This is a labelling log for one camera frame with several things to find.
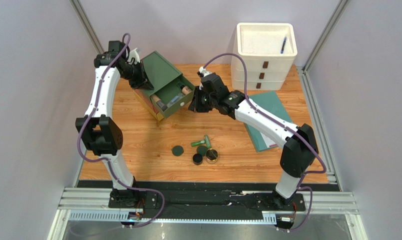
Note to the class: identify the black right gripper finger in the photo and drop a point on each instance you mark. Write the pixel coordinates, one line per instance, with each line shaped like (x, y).
(200, 102)
(194, 103)

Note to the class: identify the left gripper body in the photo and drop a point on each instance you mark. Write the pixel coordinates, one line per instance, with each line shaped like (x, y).
(134, 74)

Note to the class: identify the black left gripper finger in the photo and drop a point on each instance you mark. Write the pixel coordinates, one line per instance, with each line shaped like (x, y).
(147, 83)
(139, 84)

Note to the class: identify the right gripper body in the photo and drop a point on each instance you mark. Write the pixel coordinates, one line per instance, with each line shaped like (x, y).
(198, 101)

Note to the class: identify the clear plastic bottle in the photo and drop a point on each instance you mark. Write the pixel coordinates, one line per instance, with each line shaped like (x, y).
(175, 99)

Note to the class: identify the black pump foundation bottle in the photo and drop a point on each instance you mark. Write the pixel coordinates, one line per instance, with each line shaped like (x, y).
(185, 89)

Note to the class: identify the grey cap foundation tube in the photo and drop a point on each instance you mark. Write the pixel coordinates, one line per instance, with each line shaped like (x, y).
(159, 102)

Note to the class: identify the gold lid cream jar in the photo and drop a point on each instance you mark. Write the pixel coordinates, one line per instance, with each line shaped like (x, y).
(211, 156)

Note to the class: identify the black round jar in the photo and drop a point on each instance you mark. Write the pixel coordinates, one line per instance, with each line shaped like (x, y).
(197, 159)

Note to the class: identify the green top drawer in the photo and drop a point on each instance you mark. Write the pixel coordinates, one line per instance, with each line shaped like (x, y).
(167, 87)

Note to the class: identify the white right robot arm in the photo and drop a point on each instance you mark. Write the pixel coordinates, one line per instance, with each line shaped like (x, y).
(298, 143)

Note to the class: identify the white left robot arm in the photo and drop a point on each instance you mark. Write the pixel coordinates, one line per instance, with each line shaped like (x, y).
(99, 137)

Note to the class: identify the drawer cabinet shell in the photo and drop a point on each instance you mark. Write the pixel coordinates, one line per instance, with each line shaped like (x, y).
(155, 64)

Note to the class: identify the green lip balm tube horizontal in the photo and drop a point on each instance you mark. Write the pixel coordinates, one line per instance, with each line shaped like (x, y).
(198, 143)

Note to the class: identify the green lip balm tube upright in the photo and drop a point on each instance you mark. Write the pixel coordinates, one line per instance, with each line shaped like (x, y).
(207, 142)

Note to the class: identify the tilted dark green compact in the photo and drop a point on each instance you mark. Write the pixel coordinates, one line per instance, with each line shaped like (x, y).
(202, 149)

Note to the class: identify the flat dark green compact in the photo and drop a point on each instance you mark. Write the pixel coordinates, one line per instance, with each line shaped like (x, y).
(177, 150)

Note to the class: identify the white foam drawer box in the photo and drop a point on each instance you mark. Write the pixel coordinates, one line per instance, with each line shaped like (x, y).
(259, 45)

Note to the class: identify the blue pen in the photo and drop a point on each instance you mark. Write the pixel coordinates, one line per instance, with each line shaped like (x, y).
(283, 45)

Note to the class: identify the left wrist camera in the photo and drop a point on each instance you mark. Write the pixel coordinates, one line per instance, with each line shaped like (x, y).
(134, 57)

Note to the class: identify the aluminium rail frame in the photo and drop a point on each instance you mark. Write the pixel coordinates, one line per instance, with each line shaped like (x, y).
(209, 202)

